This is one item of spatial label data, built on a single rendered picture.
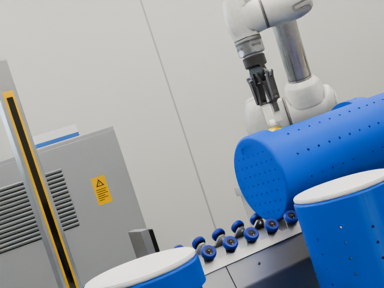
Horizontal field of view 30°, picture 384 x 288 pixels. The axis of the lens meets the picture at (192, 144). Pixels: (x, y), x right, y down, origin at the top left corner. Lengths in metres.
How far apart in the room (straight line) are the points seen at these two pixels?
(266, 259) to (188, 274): 0.51
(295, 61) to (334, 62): 2.89
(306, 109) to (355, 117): 0.65
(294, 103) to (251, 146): 0.78
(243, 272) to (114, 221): 1.75
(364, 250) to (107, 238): 2.05
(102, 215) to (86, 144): 0.37
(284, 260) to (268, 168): 0.28
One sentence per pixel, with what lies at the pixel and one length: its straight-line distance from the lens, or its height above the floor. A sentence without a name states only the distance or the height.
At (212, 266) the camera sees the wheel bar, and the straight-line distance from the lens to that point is 2.05.
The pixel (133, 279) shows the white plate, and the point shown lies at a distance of 1.61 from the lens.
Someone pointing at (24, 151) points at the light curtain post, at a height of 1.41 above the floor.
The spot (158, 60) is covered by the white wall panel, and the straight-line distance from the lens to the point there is 5.24.
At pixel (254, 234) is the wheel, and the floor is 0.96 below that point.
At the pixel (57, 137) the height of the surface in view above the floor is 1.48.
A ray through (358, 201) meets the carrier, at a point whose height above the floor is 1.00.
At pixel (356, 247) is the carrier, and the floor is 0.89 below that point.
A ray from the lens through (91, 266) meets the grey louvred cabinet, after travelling 3.73.
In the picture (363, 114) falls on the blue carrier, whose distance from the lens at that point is 2.39.
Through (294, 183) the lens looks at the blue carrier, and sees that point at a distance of 2.17.
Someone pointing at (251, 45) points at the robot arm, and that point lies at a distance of 2.35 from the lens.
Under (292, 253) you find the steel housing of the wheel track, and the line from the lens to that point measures 2.16.
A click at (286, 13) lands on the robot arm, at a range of 2.36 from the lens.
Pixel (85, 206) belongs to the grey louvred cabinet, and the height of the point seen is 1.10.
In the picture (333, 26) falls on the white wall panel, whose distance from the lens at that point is 5.92.
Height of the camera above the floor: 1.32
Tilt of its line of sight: 1 degrees down
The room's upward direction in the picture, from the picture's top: 18 degrees counter-clockwise
